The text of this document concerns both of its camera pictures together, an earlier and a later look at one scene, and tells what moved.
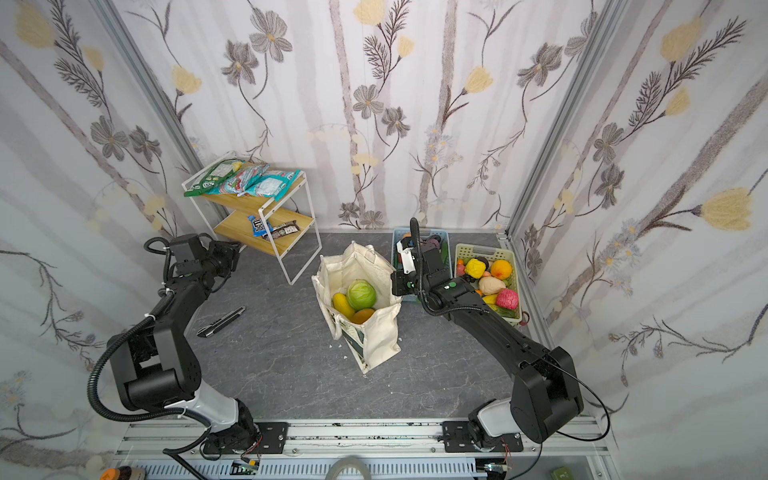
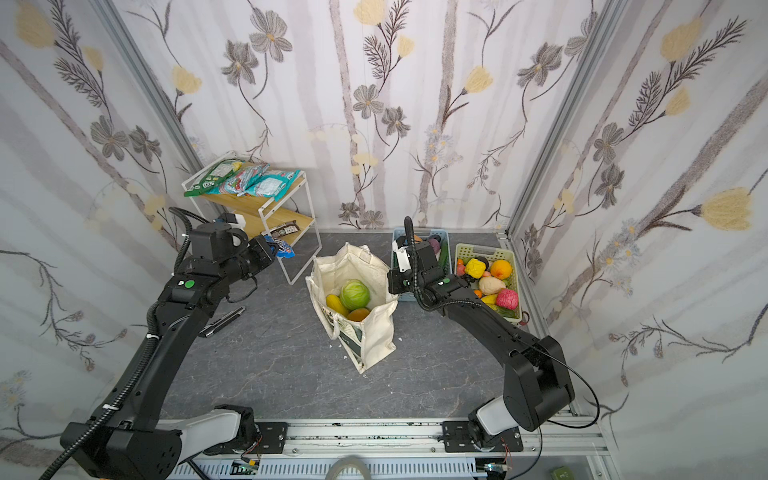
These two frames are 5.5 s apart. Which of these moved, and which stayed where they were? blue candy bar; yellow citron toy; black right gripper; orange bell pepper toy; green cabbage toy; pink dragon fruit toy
Moved: green cabbage toy; blue candy bar
Stayed: orange bell pepper toy; black right gripper; pink dragon fruit toy; yellow citron toy
